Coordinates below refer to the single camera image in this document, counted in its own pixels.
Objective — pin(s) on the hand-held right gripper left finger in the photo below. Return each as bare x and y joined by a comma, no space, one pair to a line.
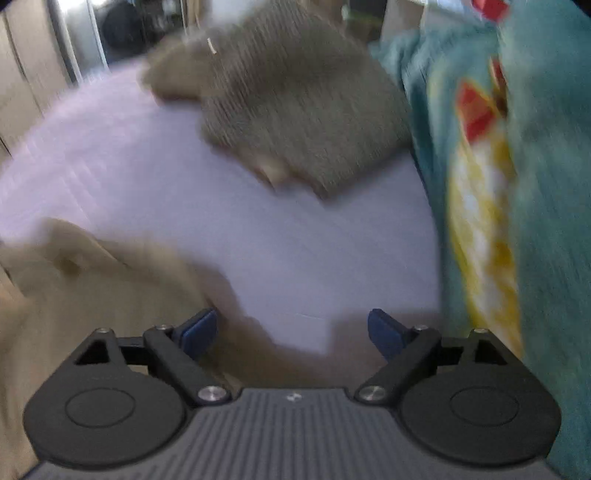
199,330

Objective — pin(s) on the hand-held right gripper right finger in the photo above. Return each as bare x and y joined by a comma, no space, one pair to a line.
386,333

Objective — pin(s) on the khaki short-sleeved shirt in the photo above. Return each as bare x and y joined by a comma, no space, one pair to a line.
106,300

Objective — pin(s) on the lilac bed sheet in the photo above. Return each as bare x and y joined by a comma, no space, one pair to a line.
194,203

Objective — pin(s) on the teal printed fleece blanket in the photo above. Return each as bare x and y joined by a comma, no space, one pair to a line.
512,184

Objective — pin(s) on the grey-brown folded towel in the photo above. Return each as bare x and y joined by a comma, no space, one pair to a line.
295,106

